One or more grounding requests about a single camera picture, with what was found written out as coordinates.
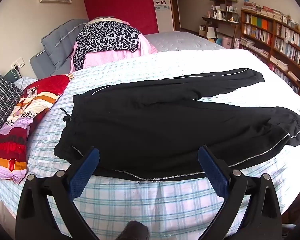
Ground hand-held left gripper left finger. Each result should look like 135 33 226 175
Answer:
15 147 100 240

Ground white wall socket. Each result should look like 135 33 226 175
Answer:
12 57 25 70

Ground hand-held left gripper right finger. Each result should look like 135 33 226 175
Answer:
197 144 283 240

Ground plaid white quilt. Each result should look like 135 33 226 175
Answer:
0 49 300 240

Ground red patterned pillow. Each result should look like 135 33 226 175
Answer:
0 74 74 184

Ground wall stickers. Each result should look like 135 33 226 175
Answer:
154 0 169 11

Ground wooden desk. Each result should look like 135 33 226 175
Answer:
202 16 241 49

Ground pink blanket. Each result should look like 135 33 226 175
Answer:
70 17 158 73

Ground grey padded headboard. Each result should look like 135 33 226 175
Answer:
30 19 90 79

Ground red wall panel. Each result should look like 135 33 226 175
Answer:
83 0 158 35

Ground grey mattress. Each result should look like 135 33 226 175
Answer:
145 31 226 53

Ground dark green cushion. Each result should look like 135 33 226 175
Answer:
4 71 18 83

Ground cream folded cloth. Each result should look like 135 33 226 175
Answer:
90 17 116 23

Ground black pants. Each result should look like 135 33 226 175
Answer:
54 67 300 182

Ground leopard print cloth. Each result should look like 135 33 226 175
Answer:
72 21 142 72

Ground small wooden desk shelf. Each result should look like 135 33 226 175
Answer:
209 0 238 20

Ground dark wooden door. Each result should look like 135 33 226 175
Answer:
166 0 181 32

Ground wooden bookshelf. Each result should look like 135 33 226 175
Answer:
240 7 300 103

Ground dark checked pillow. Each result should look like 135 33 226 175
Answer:
0 64 23 145

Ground stacks of books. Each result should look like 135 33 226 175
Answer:
242 0 284 22

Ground white storage box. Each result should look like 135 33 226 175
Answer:
199 25 217 39

